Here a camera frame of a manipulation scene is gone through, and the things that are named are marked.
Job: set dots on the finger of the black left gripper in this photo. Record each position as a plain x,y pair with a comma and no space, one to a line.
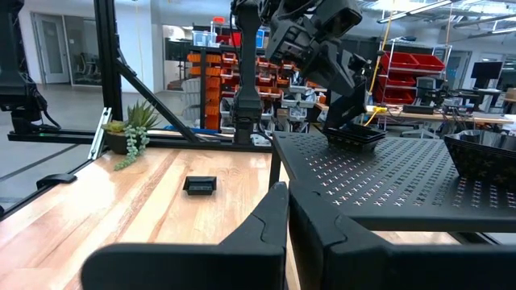
346,110

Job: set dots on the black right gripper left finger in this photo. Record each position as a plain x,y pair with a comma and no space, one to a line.
201,266

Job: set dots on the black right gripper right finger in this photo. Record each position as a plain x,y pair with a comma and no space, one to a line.
383,270

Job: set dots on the small black square plate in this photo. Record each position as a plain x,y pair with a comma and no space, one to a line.
356,139
363,132
199,186
354,144
354,149

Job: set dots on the black flared square bowl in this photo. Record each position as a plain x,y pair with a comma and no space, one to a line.
455,138
453,142
479,169
488,139

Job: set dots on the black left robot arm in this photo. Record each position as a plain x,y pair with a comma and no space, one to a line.
246,60

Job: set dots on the red bin shelf rack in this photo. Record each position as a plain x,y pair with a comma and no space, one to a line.
403,64

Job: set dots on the black perforated metal shelf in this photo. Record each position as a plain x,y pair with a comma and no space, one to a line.
403,181

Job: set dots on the wooden workshop desk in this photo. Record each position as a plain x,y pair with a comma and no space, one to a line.
443,117

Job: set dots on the orange parts bin rack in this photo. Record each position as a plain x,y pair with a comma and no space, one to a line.
213,88

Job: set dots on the clear storage box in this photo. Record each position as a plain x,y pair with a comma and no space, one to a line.
205,38

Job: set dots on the black computer monitor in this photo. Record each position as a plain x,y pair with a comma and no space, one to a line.
485,72

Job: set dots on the small potted succulent plant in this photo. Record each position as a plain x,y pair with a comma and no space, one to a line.
139,117

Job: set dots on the black table edge clamp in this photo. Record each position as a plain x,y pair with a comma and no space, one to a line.
56,180

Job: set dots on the black machine column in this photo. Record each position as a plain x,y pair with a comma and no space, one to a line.
14,80

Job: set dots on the grey glass door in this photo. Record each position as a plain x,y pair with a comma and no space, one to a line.
50,48

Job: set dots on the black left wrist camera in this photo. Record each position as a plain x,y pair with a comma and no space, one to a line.
338,18

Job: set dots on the silver metal bracket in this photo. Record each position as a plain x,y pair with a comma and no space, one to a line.
100,133

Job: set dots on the black aluminium table frame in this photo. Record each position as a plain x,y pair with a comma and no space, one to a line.
108,60

